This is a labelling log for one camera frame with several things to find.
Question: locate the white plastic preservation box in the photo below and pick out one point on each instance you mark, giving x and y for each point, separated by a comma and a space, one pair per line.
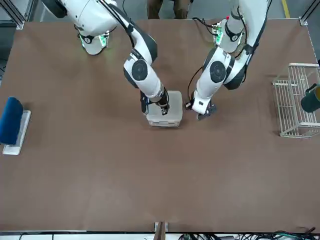
175, 110

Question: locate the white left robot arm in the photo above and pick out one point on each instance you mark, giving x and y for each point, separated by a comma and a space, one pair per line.
217, 70

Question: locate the blue rolled towel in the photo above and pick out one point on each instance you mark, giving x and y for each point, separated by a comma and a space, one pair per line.
10, 120

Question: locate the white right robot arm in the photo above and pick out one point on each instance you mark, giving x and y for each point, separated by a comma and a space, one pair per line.
100, 15

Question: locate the teal mug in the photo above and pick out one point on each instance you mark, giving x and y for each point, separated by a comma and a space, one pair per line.
311, 102

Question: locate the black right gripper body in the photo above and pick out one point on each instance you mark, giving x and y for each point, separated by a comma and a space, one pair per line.
163, 104

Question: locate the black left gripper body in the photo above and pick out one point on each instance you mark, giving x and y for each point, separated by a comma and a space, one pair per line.
211, 109

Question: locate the aluminium corner post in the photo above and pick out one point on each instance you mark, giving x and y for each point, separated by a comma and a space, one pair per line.
18, 23
303, 21

